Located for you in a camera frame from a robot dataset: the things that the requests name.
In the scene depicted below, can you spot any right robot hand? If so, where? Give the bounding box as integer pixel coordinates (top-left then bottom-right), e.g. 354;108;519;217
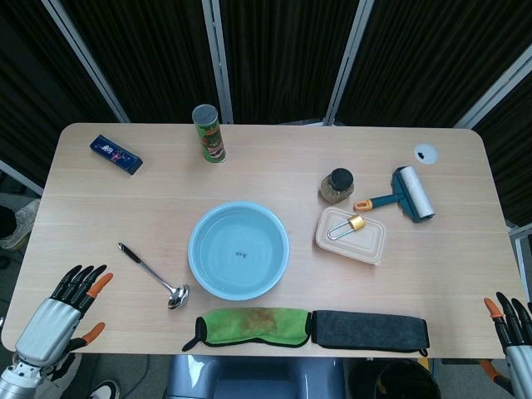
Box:
483;291;532;394

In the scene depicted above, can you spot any black waste bin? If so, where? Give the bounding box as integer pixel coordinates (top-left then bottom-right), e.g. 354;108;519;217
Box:
373;359;442;399

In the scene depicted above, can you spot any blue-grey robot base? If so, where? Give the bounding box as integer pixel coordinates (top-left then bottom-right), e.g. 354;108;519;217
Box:
165;355;347;399

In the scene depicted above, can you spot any brass padlock long shackle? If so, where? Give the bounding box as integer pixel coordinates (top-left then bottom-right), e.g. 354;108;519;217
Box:
327;214;367;241

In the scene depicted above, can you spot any blue rectangular box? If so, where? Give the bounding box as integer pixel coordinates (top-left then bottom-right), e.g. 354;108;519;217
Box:
89;134;145;176

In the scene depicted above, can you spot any steel ladle black handle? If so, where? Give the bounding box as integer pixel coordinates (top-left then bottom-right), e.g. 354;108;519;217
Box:
117;242;191;311

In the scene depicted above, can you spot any beige lidded food container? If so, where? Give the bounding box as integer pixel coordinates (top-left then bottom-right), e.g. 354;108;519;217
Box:
315;206;387;266

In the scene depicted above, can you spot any white table cable grommet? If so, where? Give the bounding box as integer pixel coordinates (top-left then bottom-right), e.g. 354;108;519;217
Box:
412;142;439;165

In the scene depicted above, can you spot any dirty beige shoe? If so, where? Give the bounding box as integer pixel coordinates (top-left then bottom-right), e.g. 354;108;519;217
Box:
0;198;42;250

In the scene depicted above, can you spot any grey folding screen frame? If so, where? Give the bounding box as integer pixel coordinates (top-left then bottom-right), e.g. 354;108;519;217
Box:
0;0;532;196

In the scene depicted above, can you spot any dark grey microfibre cloth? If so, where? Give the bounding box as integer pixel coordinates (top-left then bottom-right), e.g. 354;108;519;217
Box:
311;309;430;357

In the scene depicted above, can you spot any glass jar black lid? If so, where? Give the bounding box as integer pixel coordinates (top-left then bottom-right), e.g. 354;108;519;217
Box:
319;167;356;204

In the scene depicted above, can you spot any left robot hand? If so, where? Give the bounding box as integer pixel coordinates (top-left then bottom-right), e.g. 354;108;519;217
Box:
14;264;114;368

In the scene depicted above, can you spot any white black sneaker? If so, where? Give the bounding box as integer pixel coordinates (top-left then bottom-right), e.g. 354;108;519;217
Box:
88;378;121;399

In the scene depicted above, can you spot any green chips can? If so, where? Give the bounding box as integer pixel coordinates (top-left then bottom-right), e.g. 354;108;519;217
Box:
191;104;228;165

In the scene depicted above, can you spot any green microfibre cloth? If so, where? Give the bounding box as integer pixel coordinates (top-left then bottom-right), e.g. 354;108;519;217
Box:
181;307;313;352

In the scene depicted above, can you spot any light blue bowl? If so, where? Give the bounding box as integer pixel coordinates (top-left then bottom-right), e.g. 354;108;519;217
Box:
187;201;291;302

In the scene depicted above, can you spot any teal lint roller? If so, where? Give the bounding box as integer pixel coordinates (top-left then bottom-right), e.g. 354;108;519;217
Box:
353;165;436;224

